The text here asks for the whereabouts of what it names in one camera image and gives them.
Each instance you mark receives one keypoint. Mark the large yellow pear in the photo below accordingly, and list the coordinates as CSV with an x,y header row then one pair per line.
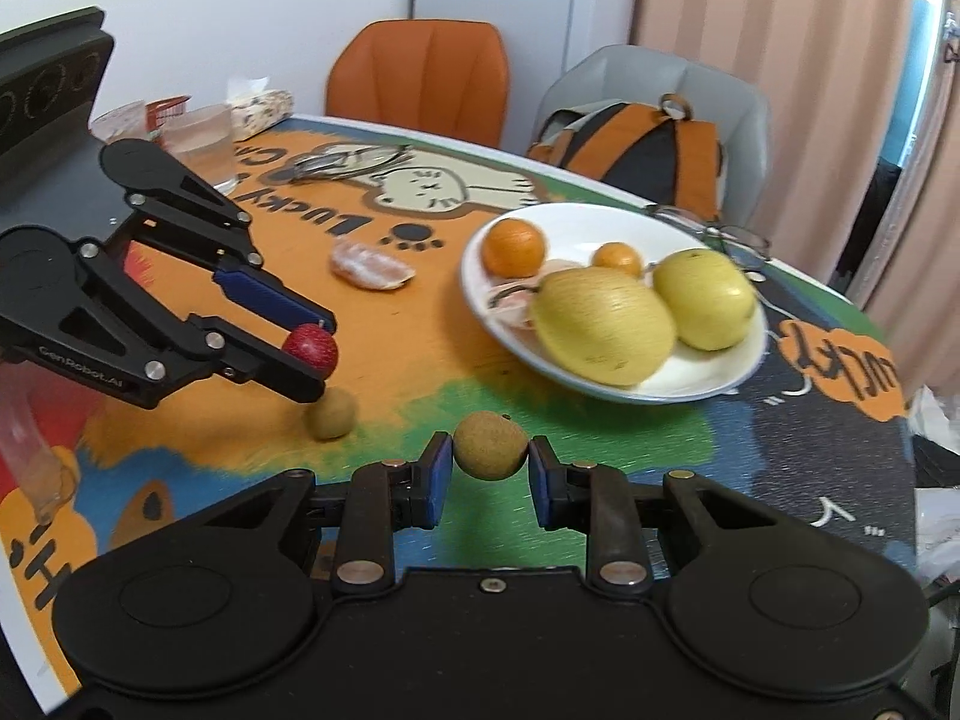
x,y
603,325

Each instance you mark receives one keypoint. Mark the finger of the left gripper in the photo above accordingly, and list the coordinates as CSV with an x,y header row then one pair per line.
x,y
73,310
178,213

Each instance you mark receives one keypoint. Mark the tissue pack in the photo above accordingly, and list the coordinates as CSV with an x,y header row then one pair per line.
x,y
256,106

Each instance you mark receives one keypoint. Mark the eyeglasses on mat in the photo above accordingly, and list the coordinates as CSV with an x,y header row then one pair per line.
x,y
341,161

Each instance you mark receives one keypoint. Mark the clear plastic wrapper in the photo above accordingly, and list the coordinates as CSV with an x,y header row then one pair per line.
x,y
47,482

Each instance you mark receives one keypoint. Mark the pink curtain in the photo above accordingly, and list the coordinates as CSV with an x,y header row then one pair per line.
x,y
830,69

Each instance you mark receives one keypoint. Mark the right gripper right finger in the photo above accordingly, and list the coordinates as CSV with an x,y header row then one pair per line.
x,y
753,594

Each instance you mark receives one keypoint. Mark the long pomelo segment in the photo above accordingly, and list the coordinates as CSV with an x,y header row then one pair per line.
x,y
509,303

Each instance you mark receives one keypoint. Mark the brown longan fruit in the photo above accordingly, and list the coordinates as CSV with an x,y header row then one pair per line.
x,y
489,446
332,417

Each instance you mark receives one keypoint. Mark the small orange tangerine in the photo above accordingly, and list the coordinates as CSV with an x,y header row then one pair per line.
x,y
619,256

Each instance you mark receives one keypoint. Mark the white ceramic bowl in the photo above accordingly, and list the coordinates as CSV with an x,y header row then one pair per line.
x,y
574,231

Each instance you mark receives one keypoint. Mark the small pomelo segment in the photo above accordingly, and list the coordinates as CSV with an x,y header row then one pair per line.
x,y
368,268

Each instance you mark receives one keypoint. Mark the orange black backpack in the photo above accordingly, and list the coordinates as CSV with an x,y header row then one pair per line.
x,y
659,152

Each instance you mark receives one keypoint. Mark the grey chair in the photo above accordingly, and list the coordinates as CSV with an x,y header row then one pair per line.
x,y
634,74

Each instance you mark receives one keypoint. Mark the orange chair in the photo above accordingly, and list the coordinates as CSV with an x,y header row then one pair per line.
x,y
445,77

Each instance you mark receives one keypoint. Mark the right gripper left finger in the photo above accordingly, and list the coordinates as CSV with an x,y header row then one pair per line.
x,y
225,595

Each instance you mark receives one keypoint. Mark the clear drinking glass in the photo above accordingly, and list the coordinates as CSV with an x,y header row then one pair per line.
x,y
203,141

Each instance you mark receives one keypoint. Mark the large orange tangerine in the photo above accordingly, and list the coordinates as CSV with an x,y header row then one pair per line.
x,y
513,249

